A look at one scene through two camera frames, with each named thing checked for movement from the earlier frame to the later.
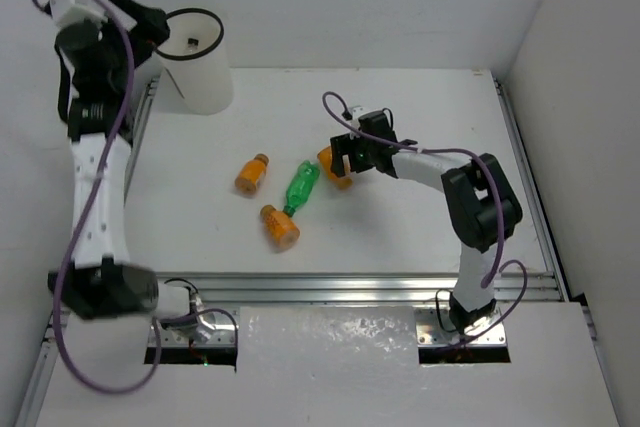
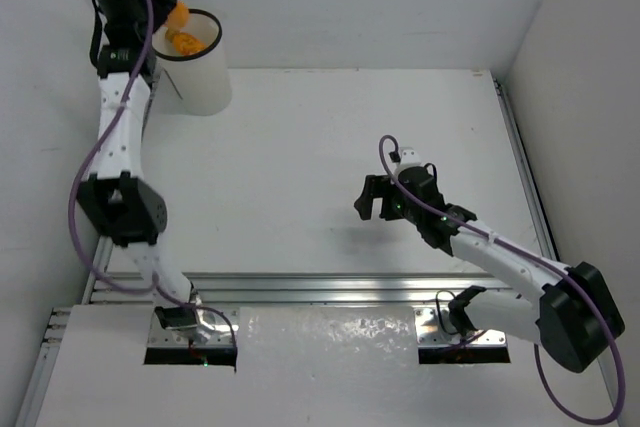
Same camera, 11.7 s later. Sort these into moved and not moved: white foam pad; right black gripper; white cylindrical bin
Moved: right black gripper
Not moved: white cylindrical bin; white foam pad
